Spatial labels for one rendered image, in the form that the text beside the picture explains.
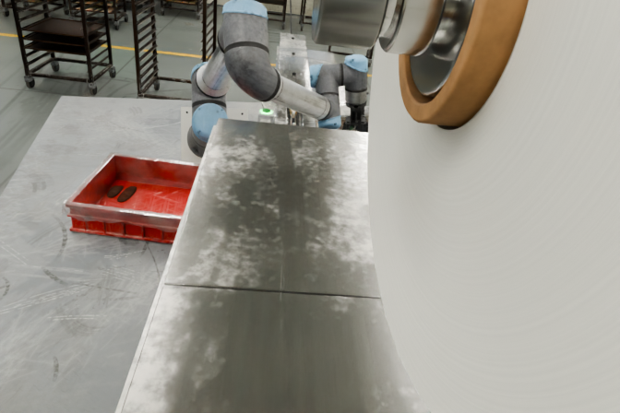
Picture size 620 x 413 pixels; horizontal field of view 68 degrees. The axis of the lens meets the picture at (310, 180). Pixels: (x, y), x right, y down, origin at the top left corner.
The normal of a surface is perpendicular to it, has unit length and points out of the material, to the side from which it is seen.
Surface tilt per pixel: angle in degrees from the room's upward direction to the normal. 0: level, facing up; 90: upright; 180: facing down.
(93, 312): 0
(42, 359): 0
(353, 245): 0
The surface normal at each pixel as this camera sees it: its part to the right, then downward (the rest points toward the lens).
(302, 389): 0.12, -0.85
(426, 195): -0.99, 0.11
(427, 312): -0.98, -0.18
